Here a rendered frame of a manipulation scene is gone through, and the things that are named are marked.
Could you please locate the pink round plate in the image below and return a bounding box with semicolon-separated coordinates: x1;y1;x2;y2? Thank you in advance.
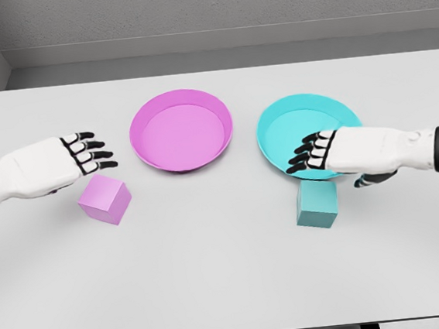
125;84;238;178

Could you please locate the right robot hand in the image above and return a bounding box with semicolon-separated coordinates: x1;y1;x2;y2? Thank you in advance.
282;121;410;195

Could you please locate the teal cube block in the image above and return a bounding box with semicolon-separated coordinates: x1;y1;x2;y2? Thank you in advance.
292;176;341;231

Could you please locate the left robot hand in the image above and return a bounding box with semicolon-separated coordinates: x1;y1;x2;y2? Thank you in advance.
0;128;122;202

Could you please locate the pink cube block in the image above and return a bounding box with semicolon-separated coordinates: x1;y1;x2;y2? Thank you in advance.
74;170;135;230

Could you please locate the cyan round plate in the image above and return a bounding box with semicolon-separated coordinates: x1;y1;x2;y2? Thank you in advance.
252;87;369;187

